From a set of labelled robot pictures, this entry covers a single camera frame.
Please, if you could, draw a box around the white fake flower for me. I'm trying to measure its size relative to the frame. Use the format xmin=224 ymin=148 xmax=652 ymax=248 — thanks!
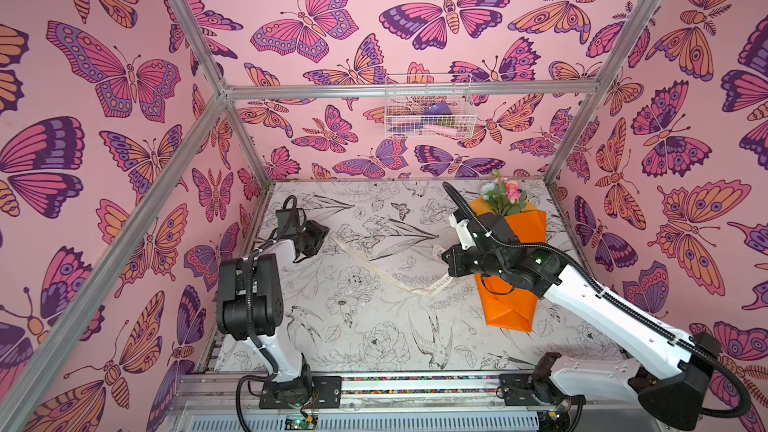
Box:
xmin=480 ymin=171 xmax=508 ymax=213

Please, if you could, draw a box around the orange wrapping paper sheet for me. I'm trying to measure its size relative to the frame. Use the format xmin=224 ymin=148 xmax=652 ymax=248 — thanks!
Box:
xmin=469 ymin=198 xmax=547 ymax=333

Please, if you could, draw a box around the white ribbon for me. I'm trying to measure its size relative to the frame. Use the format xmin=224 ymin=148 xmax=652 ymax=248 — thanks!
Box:
xmin=329 ymin=233 xmax=451 ymax=296

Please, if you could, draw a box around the pink fake rose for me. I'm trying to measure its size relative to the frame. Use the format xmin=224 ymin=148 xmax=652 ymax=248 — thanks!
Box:
xmin=503 ymin=180 xmax=526 ymax=216

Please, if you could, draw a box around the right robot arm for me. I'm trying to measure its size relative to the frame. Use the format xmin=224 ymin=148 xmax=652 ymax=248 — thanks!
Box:
xmin=442 ymin=182 xmax=752 ymax=431

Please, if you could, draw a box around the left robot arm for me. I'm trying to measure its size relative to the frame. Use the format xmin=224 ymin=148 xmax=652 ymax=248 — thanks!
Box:
xmin=216 ymin=195 xmax=329 ymax=386

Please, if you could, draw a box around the green circuit board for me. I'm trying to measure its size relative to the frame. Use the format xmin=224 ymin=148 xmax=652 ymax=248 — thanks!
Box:
xmin=284 ymin=415 xmax=317 ymax=431

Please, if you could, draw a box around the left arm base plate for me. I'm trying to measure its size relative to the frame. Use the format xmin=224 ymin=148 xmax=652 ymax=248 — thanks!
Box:
xmin=259 ymin=376 xmax=342 ymax=410

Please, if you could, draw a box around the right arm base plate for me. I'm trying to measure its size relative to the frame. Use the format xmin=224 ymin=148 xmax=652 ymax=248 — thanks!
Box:
xmin=496 ymin=372 xmax=586 ymax=408

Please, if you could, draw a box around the white wire basket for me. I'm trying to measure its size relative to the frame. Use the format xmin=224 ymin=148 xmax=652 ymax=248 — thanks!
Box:
xmin=381 ymin=73 xmax=477 ymax=141

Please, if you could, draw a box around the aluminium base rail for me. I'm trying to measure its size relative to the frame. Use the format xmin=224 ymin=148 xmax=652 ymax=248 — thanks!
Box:
xmin=161 ymin=371 xmax=667 ymax=431

